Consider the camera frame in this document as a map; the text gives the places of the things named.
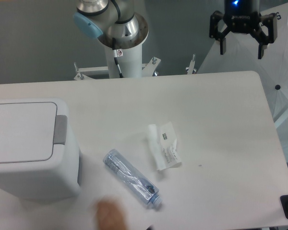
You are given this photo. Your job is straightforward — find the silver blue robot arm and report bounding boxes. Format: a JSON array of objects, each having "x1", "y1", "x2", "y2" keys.
[{"x1": 73, "y1": 0, "x2": 277, "y2": 59}]

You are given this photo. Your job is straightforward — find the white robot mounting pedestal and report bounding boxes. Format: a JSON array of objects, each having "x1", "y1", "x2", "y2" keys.
[{"x1": 74, "y1": 43, "x2": 161, "y2": 81}]

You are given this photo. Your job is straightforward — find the white push-lid trash can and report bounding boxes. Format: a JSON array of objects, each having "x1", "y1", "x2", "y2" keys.
[{"x1": 0, "y1": 98, "x2": 82, "y2": 200}]

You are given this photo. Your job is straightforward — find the crumpled clear plastic bag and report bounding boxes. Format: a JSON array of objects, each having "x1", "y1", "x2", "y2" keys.
[{"x1": 147, "y1": 122, "x2": 181, "y2": 171}]

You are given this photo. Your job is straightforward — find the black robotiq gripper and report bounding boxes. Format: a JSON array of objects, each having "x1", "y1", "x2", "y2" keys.
[{"x1": 209, "y1": 0, "x2": 278, "y2": 60}]

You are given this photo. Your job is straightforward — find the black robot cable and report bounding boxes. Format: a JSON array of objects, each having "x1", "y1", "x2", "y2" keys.
[{"x1": 111, "y1": 37, "x2": 124, "y2": 79}]

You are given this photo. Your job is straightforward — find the blurred human hand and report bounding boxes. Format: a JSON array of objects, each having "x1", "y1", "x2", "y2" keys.
[{"x1": 94, "y1": 199, "x2": 128, "y2": 230}]

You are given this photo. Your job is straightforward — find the white superior umbrella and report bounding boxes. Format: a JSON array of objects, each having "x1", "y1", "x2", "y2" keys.
[{"x1": 199, "y1": 3, "x2": 288, "y2": 117}]

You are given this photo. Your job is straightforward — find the clear plastic water bottle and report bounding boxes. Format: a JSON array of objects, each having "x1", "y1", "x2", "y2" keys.
[{"x1": 103, "y1": 149, "x2": 162, "y2": 210}]

